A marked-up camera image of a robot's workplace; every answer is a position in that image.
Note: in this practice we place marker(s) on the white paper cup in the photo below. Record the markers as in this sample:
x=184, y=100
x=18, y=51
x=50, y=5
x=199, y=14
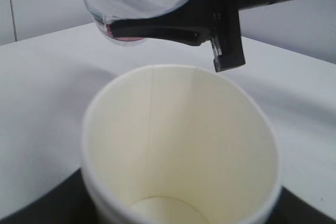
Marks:
x=178, y=144

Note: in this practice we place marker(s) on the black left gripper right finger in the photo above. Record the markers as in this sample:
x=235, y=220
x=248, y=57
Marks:
x=291, y=209

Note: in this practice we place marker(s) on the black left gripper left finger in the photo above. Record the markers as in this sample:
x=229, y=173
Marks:
x=69, y=202

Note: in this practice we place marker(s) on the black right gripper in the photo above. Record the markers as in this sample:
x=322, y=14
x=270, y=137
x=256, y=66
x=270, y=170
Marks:
x=190, y=25

